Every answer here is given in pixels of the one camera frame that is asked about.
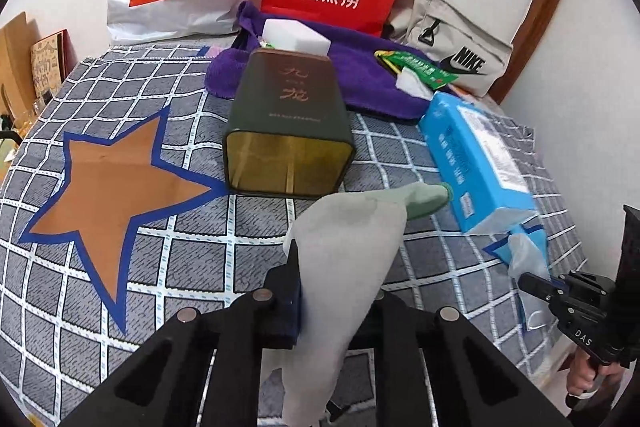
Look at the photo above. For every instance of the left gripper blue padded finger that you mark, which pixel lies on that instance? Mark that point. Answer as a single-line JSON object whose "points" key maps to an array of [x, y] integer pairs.
{"points": [[281, 326]]}

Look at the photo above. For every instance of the green snack packet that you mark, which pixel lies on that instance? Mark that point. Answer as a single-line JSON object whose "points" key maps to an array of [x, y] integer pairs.
{"points": [[434, 77]]}

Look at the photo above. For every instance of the white cotton glove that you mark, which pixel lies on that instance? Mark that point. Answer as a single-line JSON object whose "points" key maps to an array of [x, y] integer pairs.
{"points": [[408, 82]]}

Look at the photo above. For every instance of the yellow black pouch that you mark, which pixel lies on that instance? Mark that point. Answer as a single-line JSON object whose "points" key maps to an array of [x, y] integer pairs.
{"points": [[383, 59]]}

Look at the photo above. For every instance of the person's right hand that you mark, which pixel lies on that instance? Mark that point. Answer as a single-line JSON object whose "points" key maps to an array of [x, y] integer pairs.
{"points": [[581, 375]]}

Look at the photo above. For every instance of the dark green tea tin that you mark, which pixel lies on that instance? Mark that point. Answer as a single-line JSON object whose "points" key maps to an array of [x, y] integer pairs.
{"points": [[288, 132]]}

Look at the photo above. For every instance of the blue tissue box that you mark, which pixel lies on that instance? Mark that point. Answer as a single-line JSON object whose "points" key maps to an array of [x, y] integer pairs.
{"points": [[489, 193]]}

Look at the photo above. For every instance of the grey checked cloth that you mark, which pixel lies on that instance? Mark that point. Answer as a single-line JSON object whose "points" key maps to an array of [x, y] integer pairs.
{"points": [[58, 339]]}

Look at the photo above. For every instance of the purple towel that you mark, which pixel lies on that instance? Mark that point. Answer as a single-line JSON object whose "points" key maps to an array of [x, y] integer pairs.
{"points": [[365, 85]]}

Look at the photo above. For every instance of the grey Nike waist bag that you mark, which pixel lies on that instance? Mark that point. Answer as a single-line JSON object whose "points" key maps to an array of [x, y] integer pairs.
{"points": [[451, 41]]}

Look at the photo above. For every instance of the patterned book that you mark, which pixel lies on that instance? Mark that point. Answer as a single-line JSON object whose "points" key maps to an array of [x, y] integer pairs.
{"points": [[52, 60]]}

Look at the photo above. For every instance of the wooden headboard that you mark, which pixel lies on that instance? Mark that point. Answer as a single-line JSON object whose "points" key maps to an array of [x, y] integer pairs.
{"points": [[17, 87]]}

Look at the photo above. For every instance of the brown door frame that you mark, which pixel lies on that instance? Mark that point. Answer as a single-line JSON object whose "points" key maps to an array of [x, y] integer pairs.
{"points": [[538, 17]]}

